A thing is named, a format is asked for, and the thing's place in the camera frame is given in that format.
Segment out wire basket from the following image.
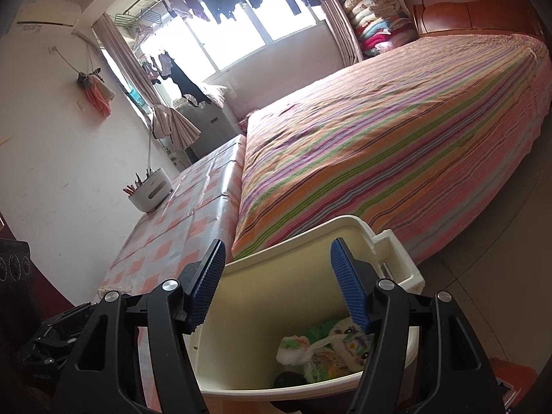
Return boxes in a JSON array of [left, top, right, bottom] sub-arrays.
[[114, 11, 162, 31]]

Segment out pink hanging cloth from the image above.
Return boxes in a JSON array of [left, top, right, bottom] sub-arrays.
[[78, 69, 116, 118]]

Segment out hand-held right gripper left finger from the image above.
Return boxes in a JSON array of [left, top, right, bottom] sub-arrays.
[[54, 238, 227, 414]]

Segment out grey appliance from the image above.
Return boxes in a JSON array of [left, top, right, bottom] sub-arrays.
[[175, 103, 236, 158]]

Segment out cream plastic bin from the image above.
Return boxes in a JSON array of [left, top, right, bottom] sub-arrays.
[[183, 215, 425, 414]]

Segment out pink stool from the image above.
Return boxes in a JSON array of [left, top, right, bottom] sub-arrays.
[[239, 111, 259, 135]]

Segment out striped bed sheet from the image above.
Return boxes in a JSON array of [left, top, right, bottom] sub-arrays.
[[231, 32, 552, 264]]

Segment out black round item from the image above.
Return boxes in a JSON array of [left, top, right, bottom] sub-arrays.
[[274, 371, 307, 391]]

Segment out pale printed plastic bag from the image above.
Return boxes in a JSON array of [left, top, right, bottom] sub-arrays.
[[304, 349, 346, 382]]

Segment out red plastic stool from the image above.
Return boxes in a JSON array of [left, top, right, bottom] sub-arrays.
[[487, 356, 531, 414]]

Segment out tied striped curtain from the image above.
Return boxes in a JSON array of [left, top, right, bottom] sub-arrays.
[[92, 13, 202, 149]]

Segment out wooden bed headboard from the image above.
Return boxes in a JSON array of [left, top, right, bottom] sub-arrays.
[[403, 0, 542, 41]]

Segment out white air conditioner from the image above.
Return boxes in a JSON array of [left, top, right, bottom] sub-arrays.
[[15, 0, 82, 29]]

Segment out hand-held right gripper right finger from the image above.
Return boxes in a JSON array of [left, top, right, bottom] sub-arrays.
[[330, 238, 505, 414]]

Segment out white air conditioner hose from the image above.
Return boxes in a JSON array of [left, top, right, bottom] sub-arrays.
[[71, 29, 104, 52]]

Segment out cluster of small hanging garments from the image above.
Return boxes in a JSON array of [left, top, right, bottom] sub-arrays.
[[142, 51, 173, 85]]

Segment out colourful plush toy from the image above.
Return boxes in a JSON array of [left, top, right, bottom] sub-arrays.
[[325, 316, 376, 372]]

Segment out checkered tablecloth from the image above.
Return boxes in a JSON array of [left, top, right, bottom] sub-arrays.
[[97, 135, 246, 414]]

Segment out stack of folded quilts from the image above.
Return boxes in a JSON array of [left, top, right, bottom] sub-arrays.
[[343, 0, 417, 59]]

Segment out black hanging garment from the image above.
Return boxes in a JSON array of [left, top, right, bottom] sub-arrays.
[[166, 58, 212, 106]]

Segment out green wrapper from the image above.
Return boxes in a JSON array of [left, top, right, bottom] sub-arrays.
[[302, 321, 339, 343]]

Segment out window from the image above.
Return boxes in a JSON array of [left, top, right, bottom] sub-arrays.
[[129, 0, 328, 78]]

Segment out white pillow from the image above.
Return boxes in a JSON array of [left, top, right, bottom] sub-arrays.
[[200, 82, 228, 108]]

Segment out white utensil holder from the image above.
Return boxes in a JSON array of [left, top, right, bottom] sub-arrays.
[[123, 168, 173, 213]]

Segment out straight striped curtain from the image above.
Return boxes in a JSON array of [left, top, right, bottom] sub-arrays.
[[323, 0, 363, 63]]

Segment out black speaker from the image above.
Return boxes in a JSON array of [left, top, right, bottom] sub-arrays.
[[0, 237, 33, 294]]

